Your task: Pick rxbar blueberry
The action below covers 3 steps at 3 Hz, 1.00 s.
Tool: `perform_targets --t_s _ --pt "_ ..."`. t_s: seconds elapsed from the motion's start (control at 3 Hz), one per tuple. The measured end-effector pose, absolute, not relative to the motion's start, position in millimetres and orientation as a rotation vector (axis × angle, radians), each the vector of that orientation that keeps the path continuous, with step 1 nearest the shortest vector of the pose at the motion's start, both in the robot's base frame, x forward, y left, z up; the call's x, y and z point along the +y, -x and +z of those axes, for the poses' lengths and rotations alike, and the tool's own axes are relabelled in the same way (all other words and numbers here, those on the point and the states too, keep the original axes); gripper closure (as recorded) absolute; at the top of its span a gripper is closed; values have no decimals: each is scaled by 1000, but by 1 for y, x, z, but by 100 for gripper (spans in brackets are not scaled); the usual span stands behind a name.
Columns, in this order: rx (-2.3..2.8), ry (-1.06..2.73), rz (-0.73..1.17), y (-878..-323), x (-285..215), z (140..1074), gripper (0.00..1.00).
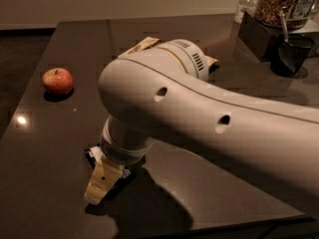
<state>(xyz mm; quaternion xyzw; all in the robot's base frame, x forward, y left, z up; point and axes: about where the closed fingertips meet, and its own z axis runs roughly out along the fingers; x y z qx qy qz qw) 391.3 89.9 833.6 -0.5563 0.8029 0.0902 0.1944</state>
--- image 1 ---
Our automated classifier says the clear plastic bottle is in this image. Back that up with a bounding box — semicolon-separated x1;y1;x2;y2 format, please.
233;0;257;24

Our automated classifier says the metal spoon in cup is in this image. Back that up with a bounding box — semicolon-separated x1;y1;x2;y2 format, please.
279;10;289;42

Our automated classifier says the blue rxbar blueberry wrapper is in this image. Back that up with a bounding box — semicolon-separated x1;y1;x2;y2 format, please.
84;144;137;201

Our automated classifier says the red apple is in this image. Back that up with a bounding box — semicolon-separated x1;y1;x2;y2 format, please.
42;68;74;96

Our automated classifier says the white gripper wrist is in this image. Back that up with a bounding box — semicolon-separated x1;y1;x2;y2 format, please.
84;116;155;205

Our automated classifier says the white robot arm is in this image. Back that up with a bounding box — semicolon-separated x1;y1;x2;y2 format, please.
85;40;319;210

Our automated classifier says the glass jar of nuts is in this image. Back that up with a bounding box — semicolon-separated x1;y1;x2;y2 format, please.
254;0;316;30

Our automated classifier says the black cup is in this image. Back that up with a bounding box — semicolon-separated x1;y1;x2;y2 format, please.
270;34;315;78

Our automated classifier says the dark box stand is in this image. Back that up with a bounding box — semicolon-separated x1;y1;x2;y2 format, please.
238;12;280;62

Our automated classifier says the brown and white snack bag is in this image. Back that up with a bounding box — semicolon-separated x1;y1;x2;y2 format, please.
119;37;218;74

